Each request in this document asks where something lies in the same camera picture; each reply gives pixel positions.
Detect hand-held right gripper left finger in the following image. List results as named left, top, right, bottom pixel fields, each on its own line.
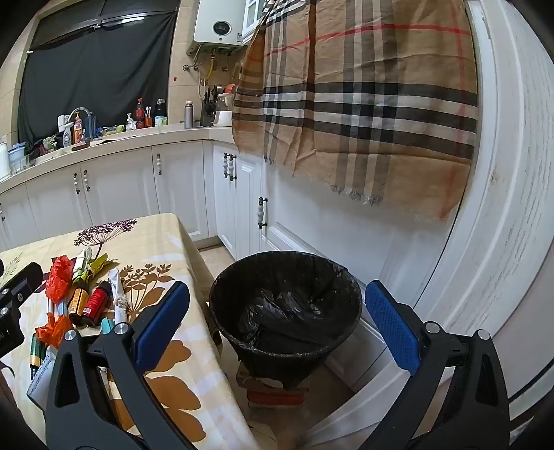
left=43, top=280, right=197, bottom=450

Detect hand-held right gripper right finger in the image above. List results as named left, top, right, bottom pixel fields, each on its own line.
left=359, top=279, right=511, bottom=450

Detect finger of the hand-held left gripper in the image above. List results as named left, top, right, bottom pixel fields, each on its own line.
left=0, top=261, right=44, bottom=309

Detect green battery pack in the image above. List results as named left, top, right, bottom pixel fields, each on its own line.
left=29, top=333, right=46, bottom=381

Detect small red plastic bag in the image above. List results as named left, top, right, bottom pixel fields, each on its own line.
left=35, top=314, right=72, bottom=349

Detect orange label brown bottle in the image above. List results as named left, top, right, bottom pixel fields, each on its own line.
left=68, top=283, right=89, bottom=327

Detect white paper packet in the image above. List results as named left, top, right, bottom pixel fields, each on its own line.
left=27, top=348, right=57, bottom=399

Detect white green tube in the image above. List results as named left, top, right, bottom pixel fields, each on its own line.
left=71, top=246, right=93, bottom=284

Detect red label black bottle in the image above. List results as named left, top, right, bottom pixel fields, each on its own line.
left=82, top=280, right=113, bottom=327

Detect yellow wrapper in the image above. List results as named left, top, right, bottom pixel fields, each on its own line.
left=84, top=254, right=115, bottom=278

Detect black trash bin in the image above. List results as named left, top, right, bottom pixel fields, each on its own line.
left=208, top=250, right=363, bottom=390

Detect clear plastic containers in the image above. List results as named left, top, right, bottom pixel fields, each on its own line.
left=9, top=143, right=29, bottom=174

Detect cardboard box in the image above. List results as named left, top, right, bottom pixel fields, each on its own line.
left=236, top=361, right=310, bottom=407

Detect white kitchen cabinets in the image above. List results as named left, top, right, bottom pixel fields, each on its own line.
left=0, top=139, right=267, bottom=260

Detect chrome faucet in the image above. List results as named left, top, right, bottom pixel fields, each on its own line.
left=68, top=107, right=92, bottom=131

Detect white door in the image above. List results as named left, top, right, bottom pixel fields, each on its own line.
left=260, top=0, right=554, bottom=450

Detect white blender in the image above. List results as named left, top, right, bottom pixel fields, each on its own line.
left=215, top=84, right=234, bottom=127

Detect black curtain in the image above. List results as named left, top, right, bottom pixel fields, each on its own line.
left=17, top=11, right=178, bottom=150

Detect black knife block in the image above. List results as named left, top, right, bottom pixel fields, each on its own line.
left=200, top=87, right=218, bottom=127

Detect plaid cloth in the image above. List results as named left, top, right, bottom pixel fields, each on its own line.
left=231, top=0, right=479, bottom=222

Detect white water heater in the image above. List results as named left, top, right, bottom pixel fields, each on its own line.
left=187, top=0, right=247, bottom=56

